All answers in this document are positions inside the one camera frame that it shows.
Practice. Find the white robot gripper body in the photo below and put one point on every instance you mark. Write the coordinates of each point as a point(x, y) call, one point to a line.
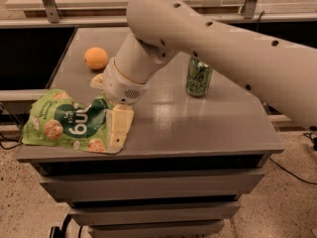
point(120, 84)

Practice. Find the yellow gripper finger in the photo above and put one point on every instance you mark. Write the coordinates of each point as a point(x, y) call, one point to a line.
point(97, 81)
point(119, 121)

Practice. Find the green snack chip bag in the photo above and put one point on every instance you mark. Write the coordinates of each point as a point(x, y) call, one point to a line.
point(57, 120)

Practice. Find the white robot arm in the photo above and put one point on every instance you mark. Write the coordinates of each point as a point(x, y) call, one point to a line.
point(280, 73)

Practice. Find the green soda can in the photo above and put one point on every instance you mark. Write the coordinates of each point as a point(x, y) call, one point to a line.
point(198, 77)

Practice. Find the orange fruit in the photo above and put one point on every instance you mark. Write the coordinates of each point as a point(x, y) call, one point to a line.
point(96, 58)

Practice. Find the grey drawer cabinet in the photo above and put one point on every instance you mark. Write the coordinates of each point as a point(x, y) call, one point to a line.
point(183, 168)

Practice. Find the metal railing frame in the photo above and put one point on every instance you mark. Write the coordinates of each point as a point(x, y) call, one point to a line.
point(57, 13)

